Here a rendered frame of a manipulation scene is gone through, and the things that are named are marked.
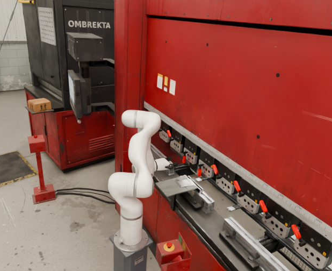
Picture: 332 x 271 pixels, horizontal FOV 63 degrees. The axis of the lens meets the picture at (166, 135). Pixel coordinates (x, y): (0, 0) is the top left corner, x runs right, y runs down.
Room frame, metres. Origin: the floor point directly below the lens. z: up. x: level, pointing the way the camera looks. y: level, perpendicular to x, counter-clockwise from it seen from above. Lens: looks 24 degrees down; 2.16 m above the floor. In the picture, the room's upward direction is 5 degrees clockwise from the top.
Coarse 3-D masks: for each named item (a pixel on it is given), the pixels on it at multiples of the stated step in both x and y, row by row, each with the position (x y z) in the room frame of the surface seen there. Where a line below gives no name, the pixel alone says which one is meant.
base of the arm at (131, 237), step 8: (120, 216) 1.14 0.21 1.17; (120, 224) 1.14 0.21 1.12; (128, 224) 1.10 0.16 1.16; (136, 224) 1.11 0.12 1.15; (120, 232) 1.14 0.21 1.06; (128, 232) 1.10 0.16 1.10; (136, 232) 1.11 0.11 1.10; (144, 232) 1.21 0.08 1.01; (120, 240) 1.10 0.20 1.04; (128, 240) 1.10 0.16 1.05; (136, 240) 1.11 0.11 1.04; (144, 240) 1.15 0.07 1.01; (120, 248) 1.08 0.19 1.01; (128, 248) 1.08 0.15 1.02; (136, 248) 1.09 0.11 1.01
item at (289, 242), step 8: (176, 152) 2.45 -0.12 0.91; (216, 184) 1.90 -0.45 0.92; (224, 192) 1.82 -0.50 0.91; (232, 200) 1.73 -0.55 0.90; (240, 208) 1.65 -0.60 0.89; (256, 216) 1.53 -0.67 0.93; (272, 232) 1.41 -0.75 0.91; (280, 240) 1.34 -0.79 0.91; (288, 240) 1.30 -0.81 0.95; (288, 248) 1.29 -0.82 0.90
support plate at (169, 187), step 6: (168, 180) 1.79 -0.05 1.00; (174, 180) 1.79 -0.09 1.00; (180, 180) 1.80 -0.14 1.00; (162, 186) 1.70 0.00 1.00; (168, 186) 1.71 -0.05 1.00; (174, 186) 1.71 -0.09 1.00; (192, 186) 1.73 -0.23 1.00; (168, 192) 1.63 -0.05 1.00; (174, 192) 1.63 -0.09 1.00; (180, 192) 1.64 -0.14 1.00
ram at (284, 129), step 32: (160, 32) 2.30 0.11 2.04; (192, 32) 1.92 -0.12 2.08; (224, 32) 1.65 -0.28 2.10; (256, 32) 1.44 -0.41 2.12; (288, 32) 1.29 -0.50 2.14; (160, 64) 2.28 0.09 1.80; (192, 64) 1.88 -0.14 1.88; (224, 64) 1.61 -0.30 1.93; (256, 64) 1.41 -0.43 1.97; (288, 64) 1.25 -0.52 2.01; (320, 64) 1.13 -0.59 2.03; (160, 96) 2.25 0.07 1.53; (192, 96) 1.85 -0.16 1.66; (224, 96) 1.58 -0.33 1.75; (256, 96) 1.37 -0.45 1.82; (288, 96) 1.22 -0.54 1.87; (320, 96) 1.09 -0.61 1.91; (192, 128) 1.81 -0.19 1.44; (224, 128) 1.54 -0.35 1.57; (256, 128) 1.33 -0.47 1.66; (288, 128) 1.18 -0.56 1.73; (320, 128) 1.06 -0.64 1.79; (224, 160) 1.50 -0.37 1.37; (256, 160) 1.29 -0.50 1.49; (288, 160) 1.14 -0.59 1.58; (320, 160) 1.02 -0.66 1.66; (288, 192) 1.10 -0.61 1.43; (320, 192) 0.99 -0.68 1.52
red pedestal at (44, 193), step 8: (32, 136) 2.78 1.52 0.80; (40, 136) 2.80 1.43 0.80; (32, 144) 2.61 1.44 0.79; (40, 144) 2.65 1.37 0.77; (32, 152) 2.61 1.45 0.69; (40, 160) 2.71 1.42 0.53; (40, 168) 2.70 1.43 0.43; (40, 176) 2.70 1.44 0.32; (40, 184) 2.69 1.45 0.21; (48, 184) 2.83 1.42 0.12; (40, 192) 2.65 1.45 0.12; (48, 192) 2.67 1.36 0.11; (40, 200) 2.62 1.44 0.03; (48, 200) 2.66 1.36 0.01
